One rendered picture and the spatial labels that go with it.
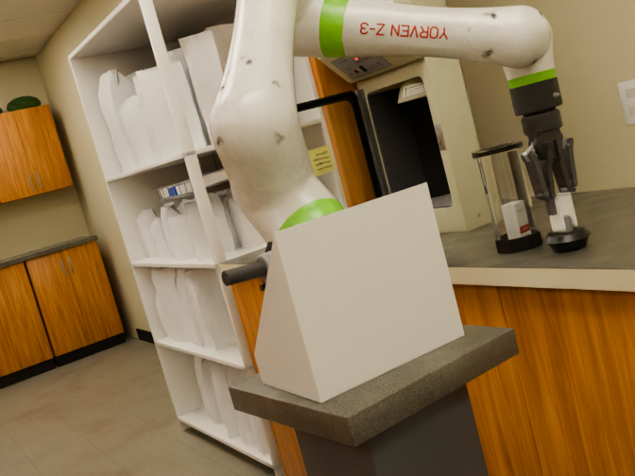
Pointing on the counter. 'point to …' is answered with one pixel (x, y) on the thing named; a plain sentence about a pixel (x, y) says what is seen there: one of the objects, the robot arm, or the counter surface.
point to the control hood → (373, 72)
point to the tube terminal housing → (454, 120)
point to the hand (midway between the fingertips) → (561, 212)
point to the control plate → (360, 65)
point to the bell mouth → (411, 90)
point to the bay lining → (407, 143)
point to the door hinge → (372, 142)
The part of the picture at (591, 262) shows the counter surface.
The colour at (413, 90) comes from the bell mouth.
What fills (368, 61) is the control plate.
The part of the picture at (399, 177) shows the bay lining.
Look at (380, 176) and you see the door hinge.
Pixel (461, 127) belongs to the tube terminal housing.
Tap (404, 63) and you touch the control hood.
